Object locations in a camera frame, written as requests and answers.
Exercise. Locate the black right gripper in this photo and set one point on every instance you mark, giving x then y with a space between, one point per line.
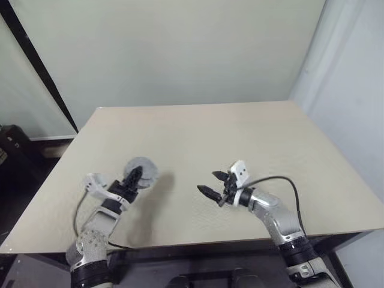
230 192

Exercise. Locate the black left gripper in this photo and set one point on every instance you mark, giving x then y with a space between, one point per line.
121 190

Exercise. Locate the grey round motor lid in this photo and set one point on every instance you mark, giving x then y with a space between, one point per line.
147 166

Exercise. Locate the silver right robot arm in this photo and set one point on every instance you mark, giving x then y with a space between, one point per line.
282 219

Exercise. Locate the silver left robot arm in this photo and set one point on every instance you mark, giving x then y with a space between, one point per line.
93 240

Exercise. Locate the black equipment case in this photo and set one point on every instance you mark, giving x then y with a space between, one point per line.
12 144

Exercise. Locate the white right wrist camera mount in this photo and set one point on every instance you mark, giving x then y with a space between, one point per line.
240 171

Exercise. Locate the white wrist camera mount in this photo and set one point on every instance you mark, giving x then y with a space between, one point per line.
93 182
240 171

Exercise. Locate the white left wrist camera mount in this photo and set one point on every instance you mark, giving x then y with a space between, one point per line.
93 182

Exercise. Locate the black table frame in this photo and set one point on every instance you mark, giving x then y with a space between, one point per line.
186 255

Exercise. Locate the black diagonal wall strip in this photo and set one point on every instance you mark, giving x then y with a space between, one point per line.
39 66

